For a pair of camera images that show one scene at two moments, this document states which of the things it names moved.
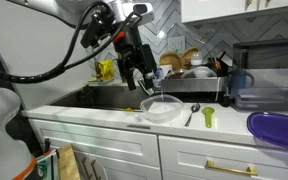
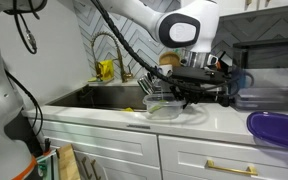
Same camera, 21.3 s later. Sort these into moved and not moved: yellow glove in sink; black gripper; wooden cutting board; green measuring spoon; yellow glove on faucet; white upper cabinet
Moved: black gripper; green measuring spoon
Not moved: yellow glove in sink; yellow glove on faucet; wooden cutting board; white upper cabinet
